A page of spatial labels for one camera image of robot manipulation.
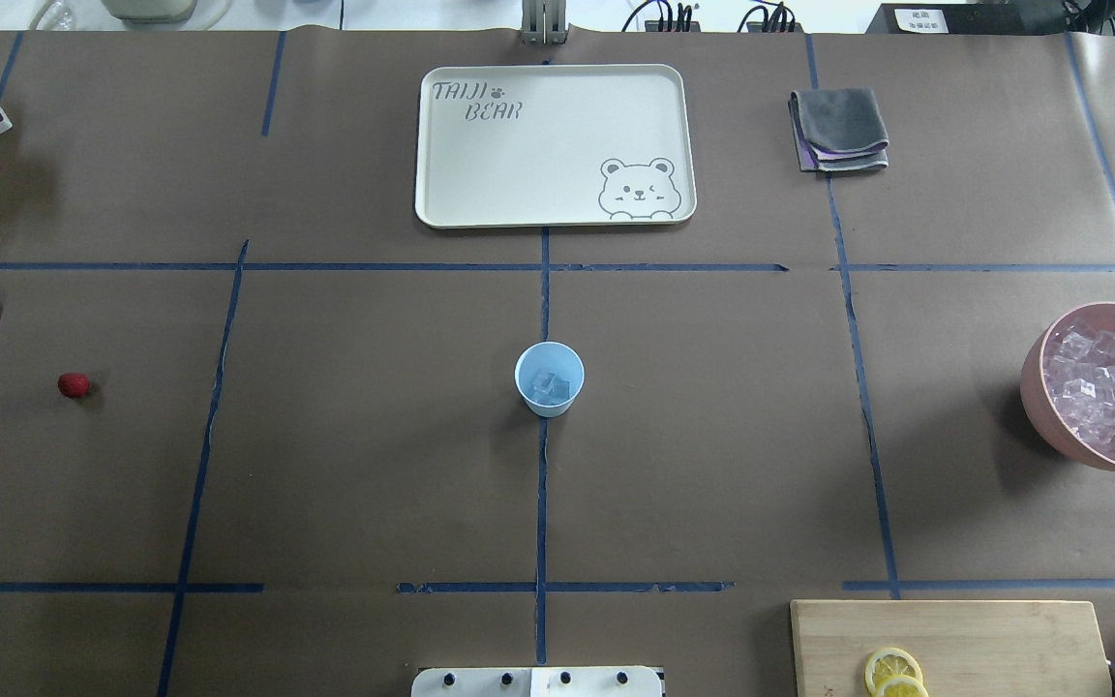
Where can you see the clear ice cube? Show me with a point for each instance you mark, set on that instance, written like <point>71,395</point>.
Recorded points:
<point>549,389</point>

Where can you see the red strawberry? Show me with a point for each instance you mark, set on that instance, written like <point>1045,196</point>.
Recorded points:
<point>74,386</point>

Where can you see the light blue plastic cup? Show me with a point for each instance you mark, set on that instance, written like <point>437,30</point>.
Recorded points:
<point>556,357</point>

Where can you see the pink bowl of ice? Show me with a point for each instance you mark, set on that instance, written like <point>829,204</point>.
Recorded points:
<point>1067,385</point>

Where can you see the cream bear tray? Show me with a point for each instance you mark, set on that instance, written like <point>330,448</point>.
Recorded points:
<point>553,146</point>

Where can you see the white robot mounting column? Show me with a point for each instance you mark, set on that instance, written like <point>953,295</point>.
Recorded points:
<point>628,680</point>

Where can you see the folded grey purple cloth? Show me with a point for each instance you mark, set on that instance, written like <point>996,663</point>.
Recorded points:
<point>838,130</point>

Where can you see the wooden cutting board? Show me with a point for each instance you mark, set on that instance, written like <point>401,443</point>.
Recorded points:
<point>963,647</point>

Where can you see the lemon slices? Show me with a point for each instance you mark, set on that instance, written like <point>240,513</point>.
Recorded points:
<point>892,671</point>

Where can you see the aluminium frame post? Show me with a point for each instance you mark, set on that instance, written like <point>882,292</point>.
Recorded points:
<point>544,22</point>

